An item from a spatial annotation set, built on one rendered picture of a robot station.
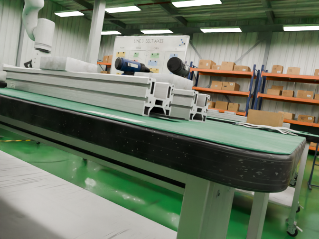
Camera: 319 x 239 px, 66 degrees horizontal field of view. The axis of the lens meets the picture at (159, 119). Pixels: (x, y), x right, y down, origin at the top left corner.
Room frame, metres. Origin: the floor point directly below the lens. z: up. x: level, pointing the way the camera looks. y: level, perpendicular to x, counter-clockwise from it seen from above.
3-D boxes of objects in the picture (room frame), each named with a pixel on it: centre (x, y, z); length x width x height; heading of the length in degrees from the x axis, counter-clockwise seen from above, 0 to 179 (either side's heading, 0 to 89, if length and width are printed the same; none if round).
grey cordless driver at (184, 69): (1.02, -0.05, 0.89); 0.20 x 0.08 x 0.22; 160
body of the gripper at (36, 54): (1.33, 0.68, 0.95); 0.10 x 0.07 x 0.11; 142
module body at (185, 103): (0.96, 0.21, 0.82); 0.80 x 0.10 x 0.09; 52
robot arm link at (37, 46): (1.33, 0.67, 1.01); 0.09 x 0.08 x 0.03; 142
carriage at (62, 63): (0.81, 0.32, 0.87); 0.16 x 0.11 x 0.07; 52
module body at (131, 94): (0.81, 0.32, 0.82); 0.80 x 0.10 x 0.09; 52
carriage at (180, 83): (0.81, 0.01, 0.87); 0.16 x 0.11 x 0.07; 52
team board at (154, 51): (4.27, 0.38, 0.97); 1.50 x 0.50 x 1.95; 58
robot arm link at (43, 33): (1.33, 0.68, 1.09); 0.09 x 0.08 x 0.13; 60
